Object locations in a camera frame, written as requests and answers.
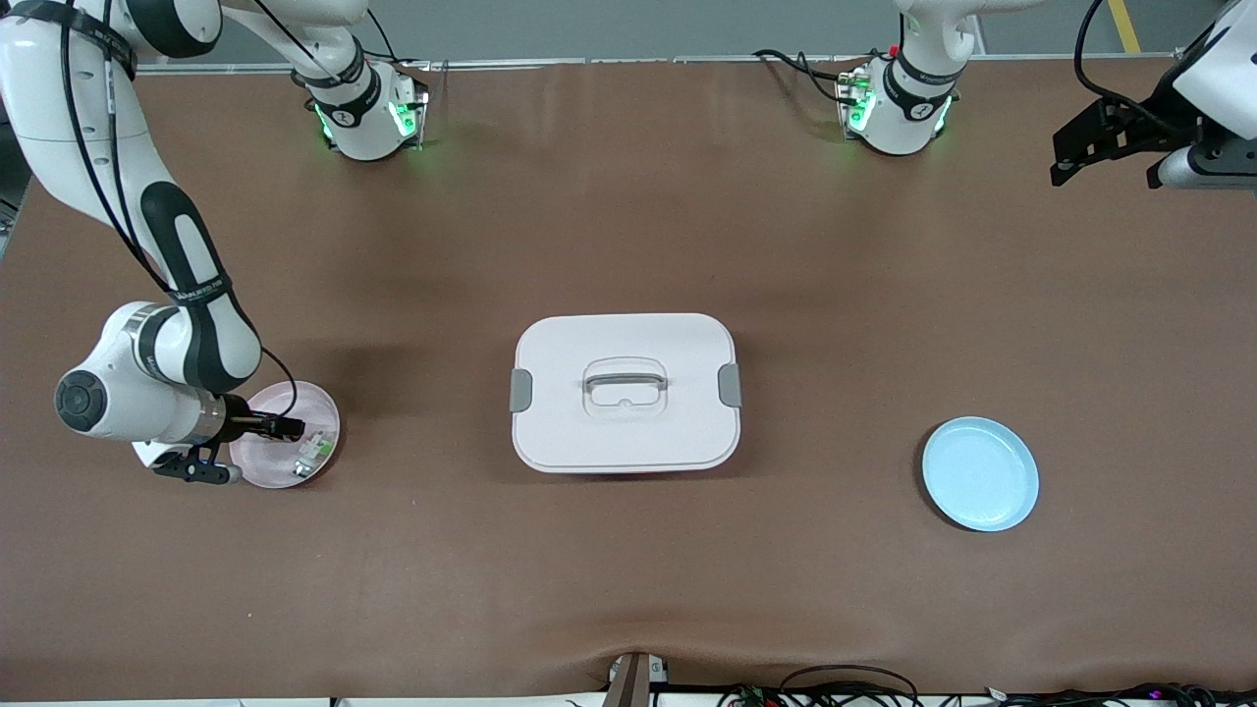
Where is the white lidded storage box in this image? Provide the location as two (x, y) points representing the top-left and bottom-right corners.
(509, 312), (743, 476)

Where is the pink round plate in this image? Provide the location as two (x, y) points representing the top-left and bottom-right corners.
(229, 380), (342, 490)

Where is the brown table cover sheet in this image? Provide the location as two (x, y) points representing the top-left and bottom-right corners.
(0, 59), (1257, 702)

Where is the light blue round plate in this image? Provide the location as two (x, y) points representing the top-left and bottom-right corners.
(921, 416), (1040, 533)

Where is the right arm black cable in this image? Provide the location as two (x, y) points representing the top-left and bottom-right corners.
(59, 0), (299, 423)

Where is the white green switch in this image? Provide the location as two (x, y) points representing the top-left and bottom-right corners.
(292, 432), (338, 480)

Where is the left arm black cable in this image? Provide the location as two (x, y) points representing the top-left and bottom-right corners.
(1073, 0), (1219, 134)

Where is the black arm base cable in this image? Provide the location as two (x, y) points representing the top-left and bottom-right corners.
(754, 47), (855, 104)
(365, 10), (433, 75)

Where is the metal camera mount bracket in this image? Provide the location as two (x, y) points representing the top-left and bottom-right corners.
(604, 650), (671, 707)

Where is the tangled cable bundle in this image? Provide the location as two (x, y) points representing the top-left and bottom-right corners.
(722, 682), (1257, 707)

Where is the black cable loop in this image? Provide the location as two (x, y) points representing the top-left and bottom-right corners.
(779, 665), (921, 707)

